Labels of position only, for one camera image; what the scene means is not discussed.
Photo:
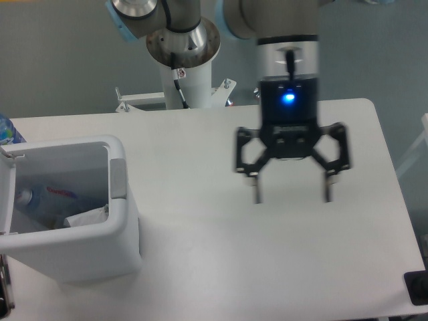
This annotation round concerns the black clamp at table corner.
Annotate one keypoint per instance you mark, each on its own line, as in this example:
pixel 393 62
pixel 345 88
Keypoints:
pixel 416 283

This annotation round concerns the white bracket with bolt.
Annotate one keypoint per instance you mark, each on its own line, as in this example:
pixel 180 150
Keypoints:
pixel 256 93

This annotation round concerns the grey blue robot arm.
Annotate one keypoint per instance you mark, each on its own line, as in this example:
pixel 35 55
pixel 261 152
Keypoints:
pixel 180 39

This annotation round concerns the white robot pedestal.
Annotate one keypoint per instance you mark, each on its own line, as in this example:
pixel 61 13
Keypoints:
pixel 190 85

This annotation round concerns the white frame at right edge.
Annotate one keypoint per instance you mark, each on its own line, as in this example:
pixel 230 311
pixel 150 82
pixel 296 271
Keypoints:
pixel 413 153

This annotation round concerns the blue labelled water bottle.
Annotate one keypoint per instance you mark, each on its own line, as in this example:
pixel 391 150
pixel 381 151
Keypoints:
pixel 9 133

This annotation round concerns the crushed clear plastic bottle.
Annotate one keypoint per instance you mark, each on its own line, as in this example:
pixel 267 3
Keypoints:
pixel 45 199

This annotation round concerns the black object at left edge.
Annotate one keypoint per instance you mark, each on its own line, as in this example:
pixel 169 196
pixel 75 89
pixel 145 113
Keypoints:
pixel 7 296

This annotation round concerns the white trash can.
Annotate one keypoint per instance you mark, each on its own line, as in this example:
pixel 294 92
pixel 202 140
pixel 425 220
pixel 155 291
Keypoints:
pixel 92 166

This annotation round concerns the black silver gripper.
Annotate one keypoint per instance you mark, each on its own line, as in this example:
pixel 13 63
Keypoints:
pixel 288 88

